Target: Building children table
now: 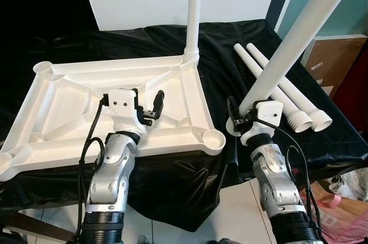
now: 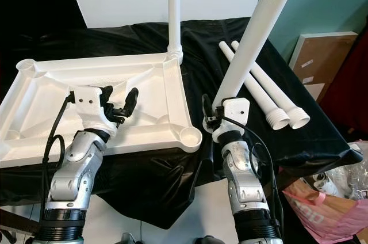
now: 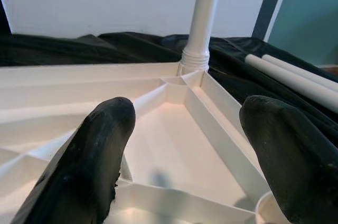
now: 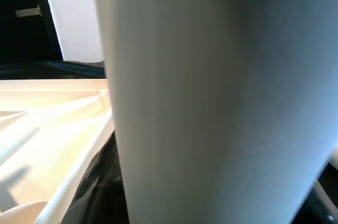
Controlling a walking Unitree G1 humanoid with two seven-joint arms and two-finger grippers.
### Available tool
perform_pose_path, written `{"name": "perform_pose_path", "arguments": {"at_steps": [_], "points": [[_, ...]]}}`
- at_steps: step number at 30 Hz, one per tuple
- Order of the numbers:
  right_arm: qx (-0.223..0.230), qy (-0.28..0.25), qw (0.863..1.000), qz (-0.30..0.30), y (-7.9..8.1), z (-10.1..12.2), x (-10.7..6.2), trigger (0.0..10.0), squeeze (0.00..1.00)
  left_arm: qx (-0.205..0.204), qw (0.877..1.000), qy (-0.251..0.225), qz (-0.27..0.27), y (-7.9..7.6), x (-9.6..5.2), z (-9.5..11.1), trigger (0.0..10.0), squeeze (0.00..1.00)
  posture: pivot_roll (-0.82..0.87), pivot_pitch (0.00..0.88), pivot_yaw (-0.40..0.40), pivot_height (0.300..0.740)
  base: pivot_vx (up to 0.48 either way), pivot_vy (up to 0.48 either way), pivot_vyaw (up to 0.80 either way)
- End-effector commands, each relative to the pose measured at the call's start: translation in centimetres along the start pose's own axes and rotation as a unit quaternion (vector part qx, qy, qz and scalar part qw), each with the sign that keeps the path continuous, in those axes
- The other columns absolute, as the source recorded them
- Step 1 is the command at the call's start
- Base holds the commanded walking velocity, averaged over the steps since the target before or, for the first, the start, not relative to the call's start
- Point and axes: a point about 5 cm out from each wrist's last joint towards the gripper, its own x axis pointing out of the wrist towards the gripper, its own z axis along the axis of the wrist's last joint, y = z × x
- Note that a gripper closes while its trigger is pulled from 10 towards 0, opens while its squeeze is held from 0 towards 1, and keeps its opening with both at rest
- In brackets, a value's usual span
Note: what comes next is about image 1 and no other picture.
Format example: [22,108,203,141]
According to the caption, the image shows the pink shopping bag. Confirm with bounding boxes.
[299,172,368,244]

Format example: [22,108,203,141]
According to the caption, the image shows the white plastic children table top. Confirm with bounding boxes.
[0,54,227,183]

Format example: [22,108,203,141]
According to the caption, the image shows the black plastic table cover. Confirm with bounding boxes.
[0,18,368,233]

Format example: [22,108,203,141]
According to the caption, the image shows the white plastic table leg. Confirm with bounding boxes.
[183,0,204,67]
[233,43,315,134]
[246,42,334,132]
[226,0,366,137]

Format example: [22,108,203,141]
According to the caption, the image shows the brown cardboard panel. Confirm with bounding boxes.
[302,34,368,100]

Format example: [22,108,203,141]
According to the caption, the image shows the clear plastic packaging bundle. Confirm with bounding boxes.
[328,166,368,199]

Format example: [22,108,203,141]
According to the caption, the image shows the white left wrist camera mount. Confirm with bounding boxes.
[105,89,145,136]

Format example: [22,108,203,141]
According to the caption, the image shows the dark red curtain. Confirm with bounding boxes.
[339,48,368,153]

